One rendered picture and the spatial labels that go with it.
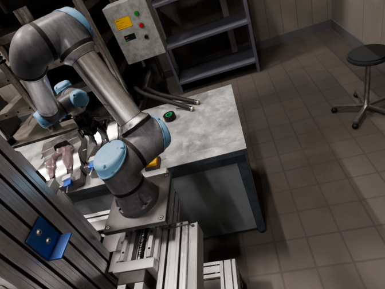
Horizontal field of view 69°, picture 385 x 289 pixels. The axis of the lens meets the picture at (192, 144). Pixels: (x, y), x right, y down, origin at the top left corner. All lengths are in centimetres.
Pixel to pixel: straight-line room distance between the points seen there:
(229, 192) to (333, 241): 71
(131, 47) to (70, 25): 126
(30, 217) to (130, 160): 30
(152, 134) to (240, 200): 97
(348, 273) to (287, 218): 47
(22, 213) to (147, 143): 38
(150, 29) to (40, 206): 155
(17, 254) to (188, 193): 110
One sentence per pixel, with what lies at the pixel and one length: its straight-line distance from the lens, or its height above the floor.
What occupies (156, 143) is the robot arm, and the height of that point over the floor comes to 121.
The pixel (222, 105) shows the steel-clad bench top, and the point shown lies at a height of 80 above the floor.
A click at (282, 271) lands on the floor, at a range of 191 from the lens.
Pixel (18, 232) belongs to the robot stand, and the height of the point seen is 131.
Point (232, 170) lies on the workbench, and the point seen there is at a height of 63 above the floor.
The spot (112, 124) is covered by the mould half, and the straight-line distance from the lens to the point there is 183.
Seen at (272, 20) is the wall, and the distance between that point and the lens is 444.
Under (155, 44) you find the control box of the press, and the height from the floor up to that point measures 115.
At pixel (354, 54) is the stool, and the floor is 55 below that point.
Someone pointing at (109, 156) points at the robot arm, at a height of 126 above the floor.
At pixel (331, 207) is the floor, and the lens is 214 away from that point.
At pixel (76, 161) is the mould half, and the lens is 180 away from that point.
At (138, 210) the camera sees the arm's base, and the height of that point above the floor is 107.
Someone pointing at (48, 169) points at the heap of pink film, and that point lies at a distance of 187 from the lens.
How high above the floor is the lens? 171
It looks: 36 degrees down
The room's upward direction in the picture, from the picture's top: 23 degrees counter-clockwise
